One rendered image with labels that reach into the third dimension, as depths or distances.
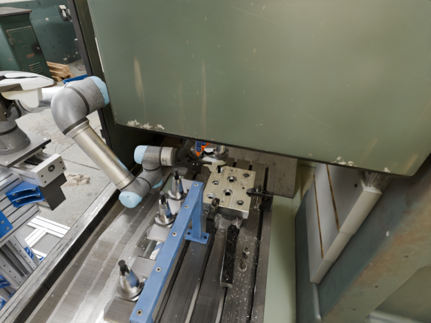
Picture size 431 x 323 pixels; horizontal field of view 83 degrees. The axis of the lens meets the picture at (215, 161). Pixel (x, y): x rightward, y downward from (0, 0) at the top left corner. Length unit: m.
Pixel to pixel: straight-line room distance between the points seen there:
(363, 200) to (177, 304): 0.70
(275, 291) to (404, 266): 0.72
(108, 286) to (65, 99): 0.79
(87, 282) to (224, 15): 1.19
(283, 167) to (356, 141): 1.35
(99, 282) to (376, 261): 1.06
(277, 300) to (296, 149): 0.96
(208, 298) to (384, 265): 0.58
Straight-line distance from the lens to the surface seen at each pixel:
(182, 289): 1.04
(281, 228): 1.60
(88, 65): 1.29
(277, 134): 0.52
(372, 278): 0.85
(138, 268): 0.73
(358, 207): 0.79
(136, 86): 0.56
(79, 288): 1.34
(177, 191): 0.84
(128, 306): 0.70
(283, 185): 1.81
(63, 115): 0.97
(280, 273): 1.44
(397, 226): 0.70
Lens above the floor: 1.85
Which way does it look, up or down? 39 degrees down
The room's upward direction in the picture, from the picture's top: 4 degrees clockwise
